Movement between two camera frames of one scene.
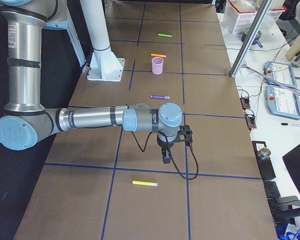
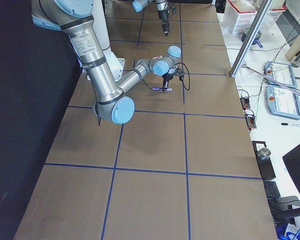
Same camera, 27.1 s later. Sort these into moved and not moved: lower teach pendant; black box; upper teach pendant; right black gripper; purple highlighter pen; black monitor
Moved: purple highlighter pen; right black gripper
Not moved: black monitor; lower teach pendant; upper teach pendant; black box
